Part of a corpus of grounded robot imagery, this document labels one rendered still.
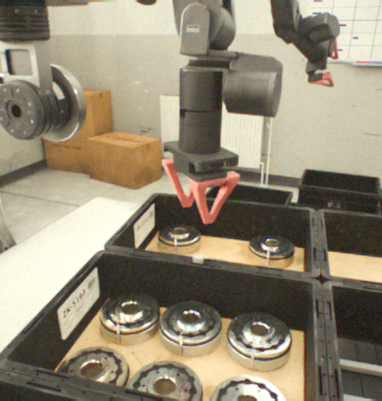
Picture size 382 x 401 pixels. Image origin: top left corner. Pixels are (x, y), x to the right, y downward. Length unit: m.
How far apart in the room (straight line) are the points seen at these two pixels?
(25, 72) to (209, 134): 0.64
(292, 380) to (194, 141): 0.38
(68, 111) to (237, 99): 0.67
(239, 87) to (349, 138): 3.20
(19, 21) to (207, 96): 0.61
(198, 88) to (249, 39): 3.20
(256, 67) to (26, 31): 0.64
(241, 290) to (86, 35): 3.92
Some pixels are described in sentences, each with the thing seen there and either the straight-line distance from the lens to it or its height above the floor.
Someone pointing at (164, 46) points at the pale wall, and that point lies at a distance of 3.97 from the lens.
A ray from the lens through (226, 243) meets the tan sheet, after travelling 0.97.
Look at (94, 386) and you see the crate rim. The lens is 0.50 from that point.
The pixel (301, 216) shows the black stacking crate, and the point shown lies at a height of 0.91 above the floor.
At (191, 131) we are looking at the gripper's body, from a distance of 0.51.
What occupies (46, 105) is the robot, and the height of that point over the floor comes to 1.15.
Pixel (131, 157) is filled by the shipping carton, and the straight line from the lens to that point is 3.56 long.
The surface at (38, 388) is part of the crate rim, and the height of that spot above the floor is 0.93.
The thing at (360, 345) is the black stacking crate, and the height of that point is 0.83.
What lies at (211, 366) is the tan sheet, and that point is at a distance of 0.65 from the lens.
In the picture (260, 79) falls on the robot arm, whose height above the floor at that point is 1.25.
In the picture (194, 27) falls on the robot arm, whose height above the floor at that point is 1.31.
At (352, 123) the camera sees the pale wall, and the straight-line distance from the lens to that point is 3.63.
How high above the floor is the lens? 1.30
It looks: 23 degrees down
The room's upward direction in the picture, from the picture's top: straight up
